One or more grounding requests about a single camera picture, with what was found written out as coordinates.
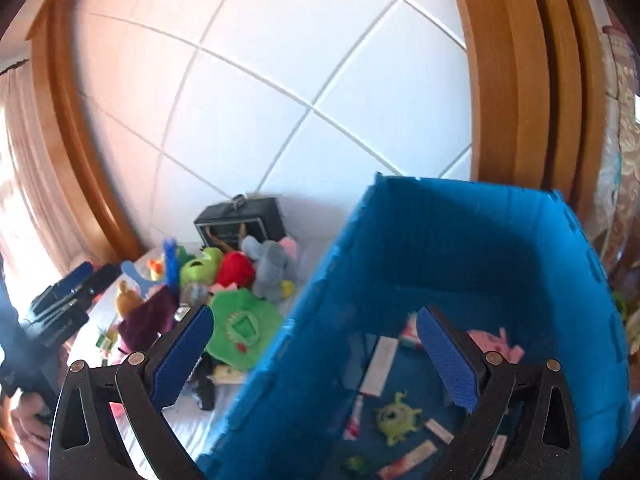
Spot pink pig plush toy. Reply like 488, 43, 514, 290
468, 327, 525, 364

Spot long pink cosmetic box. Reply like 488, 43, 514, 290
376, 439, 437, 480

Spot green one-eyed monster plush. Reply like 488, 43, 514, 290
374, 391, 422, 446

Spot long white pink box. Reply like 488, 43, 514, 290
359, 336, 399, 398

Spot Tylenol medicine box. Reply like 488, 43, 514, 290
480, 434, 508, 480

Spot Kotex pad pack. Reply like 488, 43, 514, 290
398, 312, 422, 349

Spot person's left hand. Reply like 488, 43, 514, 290
10, 392, 51, 451

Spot green tea box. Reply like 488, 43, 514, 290
96, 332, 117, 354

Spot window curtain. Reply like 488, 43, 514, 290
1, 60, 99, 273

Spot brown bear plush toy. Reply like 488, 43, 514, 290
115, 281, 143, 318

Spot striped grey tablecloth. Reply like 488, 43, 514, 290
64, 242, 331, 480

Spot light blue plastic paddle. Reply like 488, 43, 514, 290
120, 261, 166, 299

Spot black small bottle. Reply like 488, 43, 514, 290
194, 376, 216, 412

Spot dark purple plush cushion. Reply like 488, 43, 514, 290
117, 286, 178, 353

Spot yellow duck plush toy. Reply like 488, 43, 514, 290
146, 257, 165, 282

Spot blue feather duster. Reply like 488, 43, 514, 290
163, 237, 180, 296

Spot green frog plush toy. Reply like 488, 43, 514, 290
179, 247, 224, 288

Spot blue plastic crate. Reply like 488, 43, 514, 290
196, 176, 629, 479

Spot green crocodile plush toy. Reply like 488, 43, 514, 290
205, 288, 283, 372

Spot green round tin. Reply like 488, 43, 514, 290
343, 455, 369, 476

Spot red plush toy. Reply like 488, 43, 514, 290
215, 252, 256, 288

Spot black gift box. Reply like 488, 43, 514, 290
194, 195, 286, 249

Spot grey elephant plush toy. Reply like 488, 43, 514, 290
241, 235, 297, 302

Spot rolled patterned carpet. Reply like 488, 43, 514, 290
585, 25, 639, 274

